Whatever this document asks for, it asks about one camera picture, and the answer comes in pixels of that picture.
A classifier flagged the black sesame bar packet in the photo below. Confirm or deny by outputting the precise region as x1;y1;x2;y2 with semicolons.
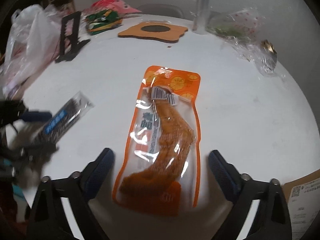
33;92;94;144

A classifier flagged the orange chicken leg packet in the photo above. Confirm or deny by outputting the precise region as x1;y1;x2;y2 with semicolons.
112;66;201;216

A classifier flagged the brown cardboard box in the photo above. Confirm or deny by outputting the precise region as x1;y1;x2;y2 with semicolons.
282;170;319;239

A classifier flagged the white plastic bag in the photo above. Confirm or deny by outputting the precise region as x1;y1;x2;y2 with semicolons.
1;4;65;98

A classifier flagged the black phone stand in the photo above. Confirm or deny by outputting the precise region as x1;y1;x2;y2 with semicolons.
55;11;91;63

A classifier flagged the green snack packets pile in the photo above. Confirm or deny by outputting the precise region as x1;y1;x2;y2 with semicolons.
85;9;123;35

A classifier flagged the orange toast-shaped coaster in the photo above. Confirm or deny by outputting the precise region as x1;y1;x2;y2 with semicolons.
118;22;188;43

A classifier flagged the gold foil wrapper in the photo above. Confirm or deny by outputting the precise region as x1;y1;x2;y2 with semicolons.
260;40;277;56

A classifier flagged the clear crumpled plastic wrapper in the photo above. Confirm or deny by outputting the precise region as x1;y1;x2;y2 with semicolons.
206;7;285;79

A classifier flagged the clear tall plastic tube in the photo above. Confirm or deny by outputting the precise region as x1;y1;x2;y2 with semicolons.
192;0;210;35

